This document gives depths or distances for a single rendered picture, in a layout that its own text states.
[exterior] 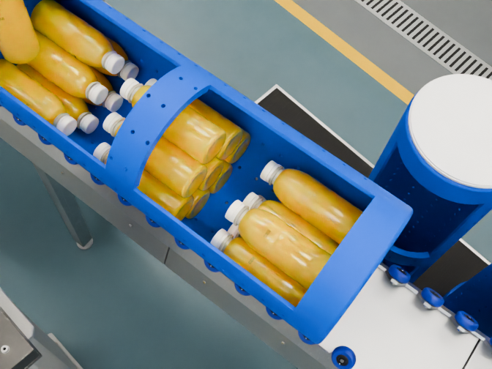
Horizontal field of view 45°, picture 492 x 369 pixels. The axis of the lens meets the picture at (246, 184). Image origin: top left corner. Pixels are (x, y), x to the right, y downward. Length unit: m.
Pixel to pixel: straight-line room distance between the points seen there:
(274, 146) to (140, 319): 1.11
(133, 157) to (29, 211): 1.36
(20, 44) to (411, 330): 0.91
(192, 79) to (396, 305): 0.59
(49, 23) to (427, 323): 0.95
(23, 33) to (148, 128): 0.30
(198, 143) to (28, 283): 1.33
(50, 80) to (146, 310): 1.08
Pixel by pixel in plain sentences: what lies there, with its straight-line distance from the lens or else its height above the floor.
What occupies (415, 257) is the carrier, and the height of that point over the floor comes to 0.62.
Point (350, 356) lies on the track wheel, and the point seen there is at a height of 0.98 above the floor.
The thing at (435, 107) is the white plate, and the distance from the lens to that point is 1.33.
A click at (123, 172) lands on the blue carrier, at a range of 1.04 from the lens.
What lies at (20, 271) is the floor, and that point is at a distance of 2.26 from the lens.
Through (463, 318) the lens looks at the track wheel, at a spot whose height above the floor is 0.98.
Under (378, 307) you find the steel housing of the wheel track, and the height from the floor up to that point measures 0.93.
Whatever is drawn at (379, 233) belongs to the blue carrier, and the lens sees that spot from 0.93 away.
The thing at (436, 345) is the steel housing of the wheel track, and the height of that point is 0.93.
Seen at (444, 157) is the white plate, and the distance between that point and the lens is 1.27.
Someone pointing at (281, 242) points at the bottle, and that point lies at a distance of 0.99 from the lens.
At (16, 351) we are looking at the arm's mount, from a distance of 1.07.
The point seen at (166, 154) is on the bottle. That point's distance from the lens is 1.05.
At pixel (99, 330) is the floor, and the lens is 2.15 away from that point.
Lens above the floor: 2.07
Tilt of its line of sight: 63 degrees down
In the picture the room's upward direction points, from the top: 8 degrees clockwise
